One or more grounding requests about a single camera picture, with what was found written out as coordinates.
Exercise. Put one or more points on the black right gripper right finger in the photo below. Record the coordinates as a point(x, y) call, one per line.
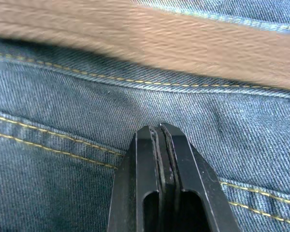
point(195, 183)

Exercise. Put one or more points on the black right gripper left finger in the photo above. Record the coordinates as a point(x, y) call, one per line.
point(137, 174)

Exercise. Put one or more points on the blue denim shorts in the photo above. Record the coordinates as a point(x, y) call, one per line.
point(62, 183)

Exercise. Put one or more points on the tan braided belt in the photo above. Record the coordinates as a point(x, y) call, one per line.
point(174, 46)

